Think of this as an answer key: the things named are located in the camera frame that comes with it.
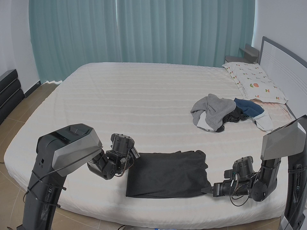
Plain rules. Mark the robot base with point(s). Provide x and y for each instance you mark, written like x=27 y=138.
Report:
x=165 y=229

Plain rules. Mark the black T-shirt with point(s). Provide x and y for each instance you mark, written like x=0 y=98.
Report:
x=165 y=174

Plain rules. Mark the grey bedside table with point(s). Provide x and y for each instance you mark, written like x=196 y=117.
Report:
x=249 y=53

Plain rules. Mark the white printed pillow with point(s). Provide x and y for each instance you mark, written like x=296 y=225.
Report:
x=256 y=80

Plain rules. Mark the pile of clothes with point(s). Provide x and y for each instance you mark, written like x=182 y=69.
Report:
x=213 y=114

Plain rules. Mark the blue-green curtain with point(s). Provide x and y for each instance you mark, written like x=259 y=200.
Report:
x=76 y=32
x=187 y=25

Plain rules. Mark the bed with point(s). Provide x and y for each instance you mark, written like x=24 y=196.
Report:
x=132 y=104

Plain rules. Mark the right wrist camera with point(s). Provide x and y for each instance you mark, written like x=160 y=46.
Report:
x=229 y=174

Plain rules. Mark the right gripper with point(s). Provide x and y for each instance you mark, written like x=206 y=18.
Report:
x=227 y=188

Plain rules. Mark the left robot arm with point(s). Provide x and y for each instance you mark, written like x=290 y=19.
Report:
x=69 y=147

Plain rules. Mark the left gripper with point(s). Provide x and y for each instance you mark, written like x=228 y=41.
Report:
x=130 y=163

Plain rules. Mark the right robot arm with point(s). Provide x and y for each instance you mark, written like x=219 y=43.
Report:
x=280 y=140

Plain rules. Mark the black chest of drawers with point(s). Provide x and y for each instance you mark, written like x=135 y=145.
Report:
x=9 y=94

